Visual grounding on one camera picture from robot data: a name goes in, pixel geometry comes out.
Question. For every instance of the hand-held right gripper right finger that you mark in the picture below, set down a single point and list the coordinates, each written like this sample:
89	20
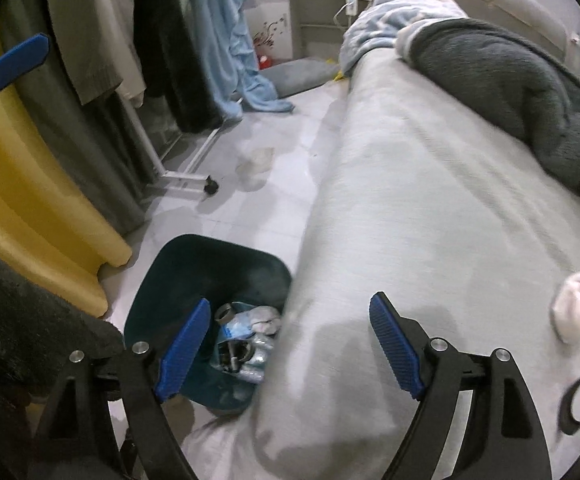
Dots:
395	345

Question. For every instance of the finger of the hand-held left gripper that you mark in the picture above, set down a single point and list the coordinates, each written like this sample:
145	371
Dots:
9	62

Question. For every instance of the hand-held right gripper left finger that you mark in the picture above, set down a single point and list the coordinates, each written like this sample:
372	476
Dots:
184	350

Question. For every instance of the tape roll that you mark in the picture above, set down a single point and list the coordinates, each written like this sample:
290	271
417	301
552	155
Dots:
224	312

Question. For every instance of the blue white tissue packet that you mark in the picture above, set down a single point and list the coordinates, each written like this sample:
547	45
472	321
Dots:
237	331

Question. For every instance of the dark teal trash bin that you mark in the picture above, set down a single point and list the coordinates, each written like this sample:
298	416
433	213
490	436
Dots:
169	280

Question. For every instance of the grey-green hanging garment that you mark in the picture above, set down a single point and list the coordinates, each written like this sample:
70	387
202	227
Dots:
84	25

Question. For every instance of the cream hanging garment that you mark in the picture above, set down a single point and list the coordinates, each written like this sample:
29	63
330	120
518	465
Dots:
127	60

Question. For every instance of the dark olive hanging cloth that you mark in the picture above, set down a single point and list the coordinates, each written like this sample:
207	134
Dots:
94	150

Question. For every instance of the yellow padded mat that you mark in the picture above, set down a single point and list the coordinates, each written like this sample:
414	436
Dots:
19	185

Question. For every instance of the black hanging garment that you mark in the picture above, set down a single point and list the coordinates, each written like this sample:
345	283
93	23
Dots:
169	35

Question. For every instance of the dark fleece cloth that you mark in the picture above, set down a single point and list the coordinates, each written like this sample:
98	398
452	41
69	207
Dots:
19	320

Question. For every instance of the white clothes rack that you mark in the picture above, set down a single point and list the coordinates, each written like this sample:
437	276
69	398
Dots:
179	180

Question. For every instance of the black crescent-shaped piece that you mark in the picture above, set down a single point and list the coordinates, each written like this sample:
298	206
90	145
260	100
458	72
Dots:
566	410

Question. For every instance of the light blue cloth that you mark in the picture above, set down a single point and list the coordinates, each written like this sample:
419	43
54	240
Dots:
224	20

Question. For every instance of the small red container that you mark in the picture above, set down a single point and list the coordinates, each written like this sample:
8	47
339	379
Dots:
265	62

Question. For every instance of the dark grey fleece blanket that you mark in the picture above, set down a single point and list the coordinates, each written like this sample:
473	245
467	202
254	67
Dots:
495	75

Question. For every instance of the grey floor cushion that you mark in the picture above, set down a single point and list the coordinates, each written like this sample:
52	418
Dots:
300	72

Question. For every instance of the blue patterned quilt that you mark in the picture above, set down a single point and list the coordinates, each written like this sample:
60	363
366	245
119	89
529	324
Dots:
380	25

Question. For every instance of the white power strip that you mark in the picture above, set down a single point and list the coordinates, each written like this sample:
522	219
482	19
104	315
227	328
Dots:
351	2

